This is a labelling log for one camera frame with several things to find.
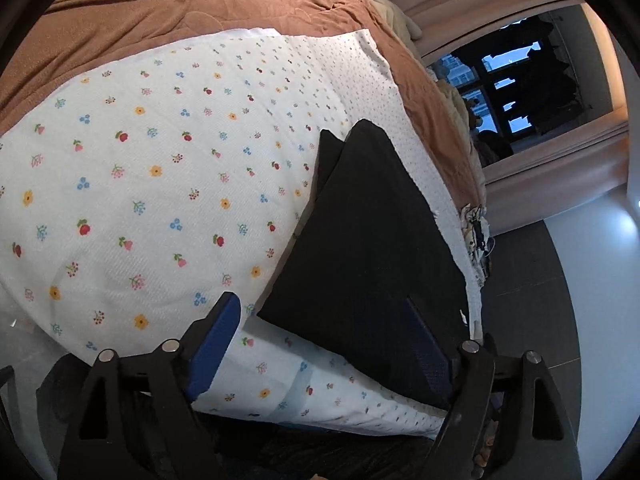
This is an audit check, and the orange brown bed sheet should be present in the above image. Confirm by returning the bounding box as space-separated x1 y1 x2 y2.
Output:
1 0 486 208

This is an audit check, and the black button shirt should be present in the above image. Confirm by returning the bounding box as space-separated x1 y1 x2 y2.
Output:
259 119 469 404

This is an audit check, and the beige crumpled blanket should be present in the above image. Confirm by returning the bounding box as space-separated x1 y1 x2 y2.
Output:
370 0 485 188

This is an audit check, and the pink right curtain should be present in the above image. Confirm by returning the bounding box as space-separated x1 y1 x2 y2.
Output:
392 0 629 233

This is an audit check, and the white cloth pile with cables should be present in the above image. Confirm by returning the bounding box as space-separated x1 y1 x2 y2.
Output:
460 205 495 288

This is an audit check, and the white floral blanket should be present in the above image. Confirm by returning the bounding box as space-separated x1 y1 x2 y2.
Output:
1 29 480 437

